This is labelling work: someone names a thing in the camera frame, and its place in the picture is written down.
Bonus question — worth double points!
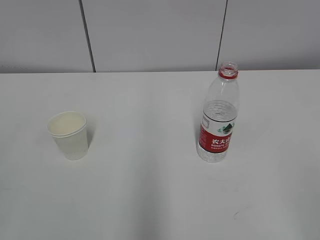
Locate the white paper cup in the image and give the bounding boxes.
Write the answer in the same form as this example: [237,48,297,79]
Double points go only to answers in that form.
[47,111,89,161]

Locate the clear water bottle red label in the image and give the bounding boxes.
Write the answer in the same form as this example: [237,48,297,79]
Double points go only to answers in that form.
[196,61,240,163]

